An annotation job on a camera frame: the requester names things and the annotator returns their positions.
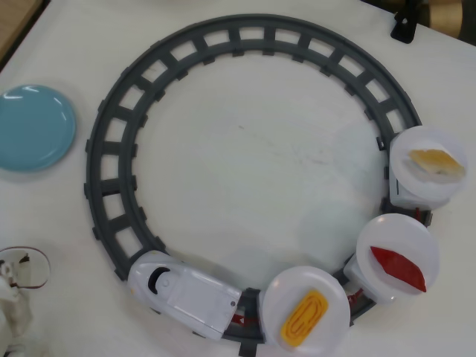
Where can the yellow egg sushi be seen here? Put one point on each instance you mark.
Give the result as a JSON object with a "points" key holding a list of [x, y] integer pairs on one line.
{"points": [[305, 316]]}

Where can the white round plate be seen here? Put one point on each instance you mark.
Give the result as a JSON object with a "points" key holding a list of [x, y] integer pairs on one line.
{"points": [[416, 138], [394, 234], [282, 294]]}

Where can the orange and white sushi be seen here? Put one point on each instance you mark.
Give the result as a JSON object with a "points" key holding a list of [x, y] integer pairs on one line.
{"points": [[435, 160]]}

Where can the black table clamp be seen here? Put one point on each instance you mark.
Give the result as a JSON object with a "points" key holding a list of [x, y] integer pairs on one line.
{"points": [[403, 29]]}

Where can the blue round dish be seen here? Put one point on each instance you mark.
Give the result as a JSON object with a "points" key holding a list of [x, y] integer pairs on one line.
{"points": [[33, 126]]}

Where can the red train coupler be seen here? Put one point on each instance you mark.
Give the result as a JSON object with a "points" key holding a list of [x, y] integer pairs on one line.
{"points": [[241, 320], [356, 295], [417, 213]]}

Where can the white toy train wagon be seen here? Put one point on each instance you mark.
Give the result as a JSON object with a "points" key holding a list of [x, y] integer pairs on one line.
{"points": [[353, 271], [399, 197]]}

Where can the grey circular toy track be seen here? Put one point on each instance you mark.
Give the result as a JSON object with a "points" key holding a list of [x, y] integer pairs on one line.
{"points": [[256, 21]]}

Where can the white Shinkansen toy locomotive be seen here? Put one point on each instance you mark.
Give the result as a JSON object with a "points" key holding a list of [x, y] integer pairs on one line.
{"points": [[193, 294]]}

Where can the red tuna sushi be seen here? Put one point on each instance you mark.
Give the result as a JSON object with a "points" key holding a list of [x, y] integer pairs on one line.
{"points": [[401, 269]]}

